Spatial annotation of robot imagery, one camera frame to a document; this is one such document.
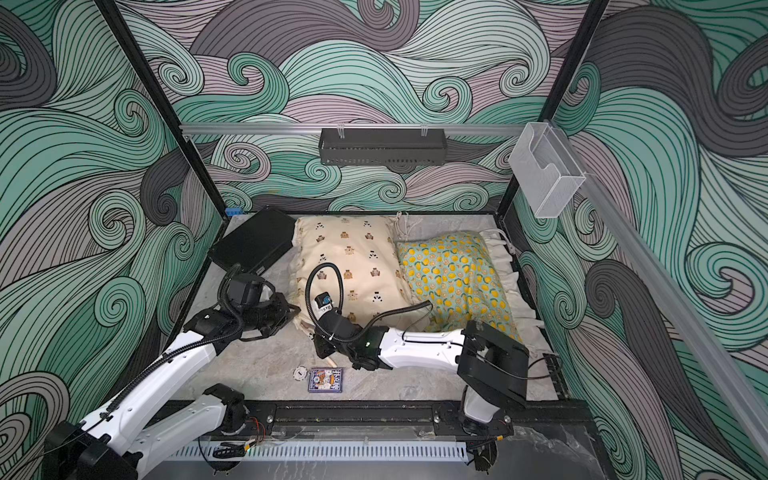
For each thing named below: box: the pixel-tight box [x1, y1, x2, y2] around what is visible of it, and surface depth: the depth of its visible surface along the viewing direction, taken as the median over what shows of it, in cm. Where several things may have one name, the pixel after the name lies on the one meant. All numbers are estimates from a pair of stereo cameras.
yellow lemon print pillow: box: [397, 232, 522, 341], surface depth 93 cm
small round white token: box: [292, 366, 309, 381], surface depth 83 cm
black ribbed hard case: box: [208, 205, 296, 277], surface depth 109 cm
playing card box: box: [308, 367, 343, 393], surface depth 80 cm
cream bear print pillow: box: [290, 214, 426, 336], surface depth 92 cm
